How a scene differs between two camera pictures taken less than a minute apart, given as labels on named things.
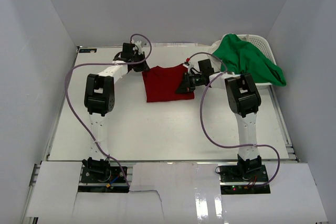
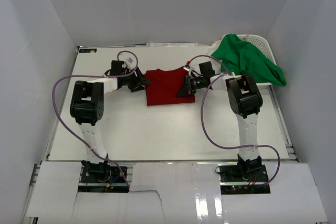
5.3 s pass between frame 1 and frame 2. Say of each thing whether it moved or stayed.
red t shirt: moved
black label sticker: stayed
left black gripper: moved
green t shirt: stayed
